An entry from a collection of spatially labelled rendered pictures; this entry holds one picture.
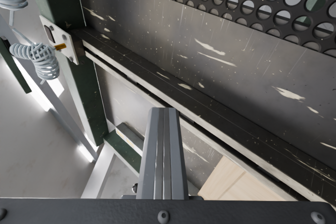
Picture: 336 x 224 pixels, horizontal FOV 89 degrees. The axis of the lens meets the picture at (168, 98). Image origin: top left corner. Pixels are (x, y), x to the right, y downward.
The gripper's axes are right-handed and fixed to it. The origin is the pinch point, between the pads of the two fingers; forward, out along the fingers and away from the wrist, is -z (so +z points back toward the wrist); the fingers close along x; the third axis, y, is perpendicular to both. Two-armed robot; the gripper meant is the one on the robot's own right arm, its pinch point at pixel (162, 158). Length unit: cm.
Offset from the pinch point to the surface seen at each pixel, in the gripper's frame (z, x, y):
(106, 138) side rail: -65, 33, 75
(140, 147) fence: -44, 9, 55
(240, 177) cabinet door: -18.5, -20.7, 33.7
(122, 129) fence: -53, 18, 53
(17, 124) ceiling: -211, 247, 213
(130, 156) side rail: -55, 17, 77
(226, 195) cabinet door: -20, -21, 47
